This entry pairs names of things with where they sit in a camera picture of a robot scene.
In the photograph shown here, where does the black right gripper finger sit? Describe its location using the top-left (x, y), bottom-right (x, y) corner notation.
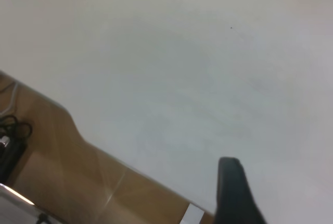
top-left (214, 156), bottom-right (267, 224)

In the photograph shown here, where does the chrome metal frame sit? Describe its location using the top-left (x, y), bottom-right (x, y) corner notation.
top-left (0, 182), bottom-right (49, 224)

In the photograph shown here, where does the black cable bundle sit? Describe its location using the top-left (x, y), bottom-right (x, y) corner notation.
top-left (0, 114), bottom-right (33, 147)

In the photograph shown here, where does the white cable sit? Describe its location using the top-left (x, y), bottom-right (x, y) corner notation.
top-left (0, 81), bottom-right (19, 117)

